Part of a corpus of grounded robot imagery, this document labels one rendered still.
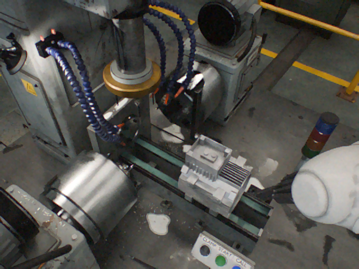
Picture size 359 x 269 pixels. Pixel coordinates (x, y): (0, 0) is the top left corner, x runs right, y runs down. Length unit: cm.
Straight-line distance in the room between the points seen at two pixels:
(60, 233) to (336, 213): 65
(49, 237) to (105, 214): 17
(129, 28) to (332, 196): 62
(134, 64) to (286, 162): 88
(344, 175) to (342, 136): 121
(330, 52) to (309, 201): 342
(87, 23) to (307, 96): 246
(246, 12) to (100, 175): 88
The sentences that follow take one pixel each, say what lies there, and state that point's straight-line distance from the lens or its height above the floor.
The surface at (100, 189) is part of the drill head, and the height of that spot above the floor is 115.
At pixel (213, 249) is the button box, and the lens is 93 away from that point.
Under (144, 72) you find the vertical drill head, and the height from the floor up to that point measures 136.
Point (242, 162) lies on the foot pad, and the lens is 109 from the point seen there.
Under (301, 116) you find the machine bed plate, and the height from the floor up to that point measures 80.
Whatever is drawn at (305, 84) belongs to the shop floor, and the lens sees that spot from 332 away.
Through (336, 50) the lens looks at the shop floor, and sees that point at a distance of 397.
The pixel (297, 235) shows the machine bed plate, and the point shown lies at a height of 80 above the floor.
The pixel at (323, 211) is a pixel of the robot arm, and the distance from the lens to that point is 52.
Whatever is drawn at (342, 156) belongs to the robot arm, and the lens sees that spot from 56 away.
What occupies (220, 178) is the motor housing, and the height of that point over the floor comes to 109.
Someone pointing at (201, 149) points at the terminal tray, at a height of 112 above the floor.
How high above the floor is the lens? 194
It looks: 50 degrees down
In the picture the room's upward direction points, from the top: 3 degrees clockwise
